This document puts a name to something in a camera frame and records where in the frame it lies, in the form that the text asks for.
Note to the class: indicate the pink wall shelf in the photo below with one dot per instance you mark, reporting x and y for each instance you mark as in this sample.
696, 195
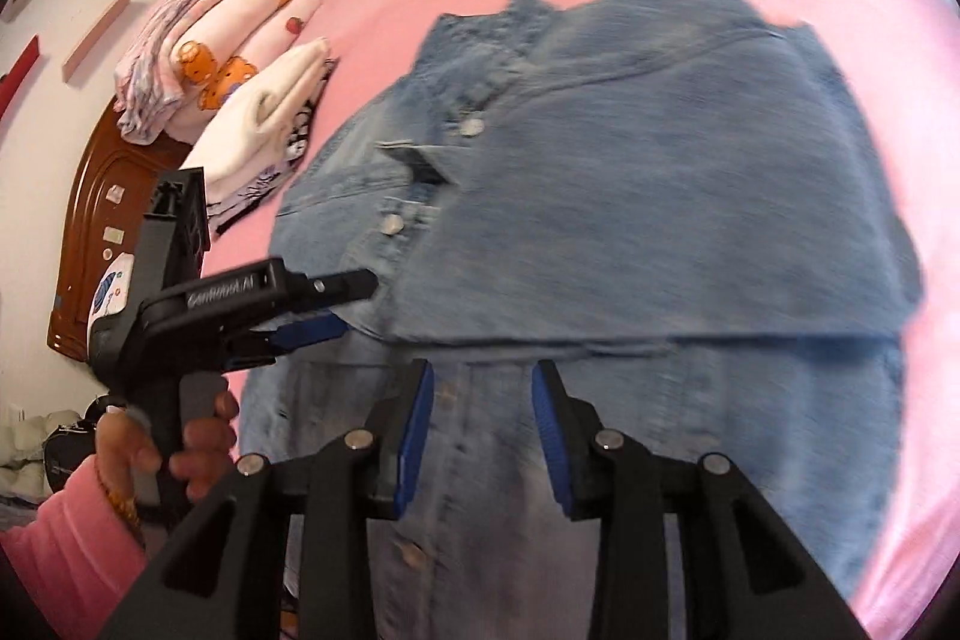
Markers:
94, 36

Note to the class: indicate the white padded cloth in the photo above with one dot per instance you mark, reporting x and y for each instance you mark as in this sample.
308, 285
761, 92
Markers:
22, 452

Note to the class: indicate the folded black white printed garment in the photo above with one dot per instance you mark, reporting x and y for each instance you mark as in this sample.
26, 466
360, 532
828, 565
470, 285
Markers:
240, 201

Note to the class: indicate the person's left hand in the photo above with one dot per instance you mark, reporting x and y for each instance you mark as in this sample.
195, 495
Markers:
206, 441

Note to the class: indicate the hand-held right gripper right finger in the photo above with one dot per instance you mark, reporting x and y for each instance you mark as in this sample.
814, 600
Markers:
551, 437

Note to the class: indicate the red wall shelf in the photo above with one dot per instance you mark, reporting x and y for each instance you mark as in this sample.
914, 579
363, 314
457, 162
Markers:
19, 78

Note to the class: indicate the folded bear print quilt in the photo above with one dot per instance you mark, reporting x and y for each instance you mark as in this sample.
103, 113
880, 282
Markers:
251, 29

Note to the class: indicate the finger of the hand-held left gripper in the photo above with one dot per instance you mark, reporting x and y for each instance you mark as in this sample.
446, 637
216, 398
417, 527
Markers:
315, 332
334, 289

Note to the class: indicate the person's left forearm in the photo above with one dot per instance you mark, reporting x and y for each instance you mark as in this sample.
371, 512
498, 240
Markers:
60, 550

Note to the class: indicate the white pillow with blue print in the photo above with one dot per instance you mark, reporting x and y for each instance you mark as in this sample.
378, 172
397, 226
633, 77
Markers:
112, 295

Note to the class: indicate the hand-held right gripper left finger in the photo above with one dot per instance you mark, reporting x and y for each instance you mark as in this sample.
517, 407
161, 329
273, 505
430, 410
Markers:
416, 437

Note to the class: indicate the blue denim jacket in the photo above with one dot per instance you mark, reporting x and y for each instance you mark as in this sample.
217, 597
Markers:
637, 197

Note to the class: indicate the folded bear-print quilts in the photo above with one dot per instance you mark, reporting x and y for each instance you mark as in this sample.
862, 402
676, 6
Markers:
165, 40

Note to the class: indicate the folded cream garment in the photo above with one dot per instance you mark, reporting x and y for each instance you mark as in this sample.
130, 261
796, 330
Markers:
247, 123

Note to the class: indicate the wooden headboard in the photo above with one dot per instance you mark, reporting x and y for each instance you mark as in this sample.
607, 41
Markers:
82, 220

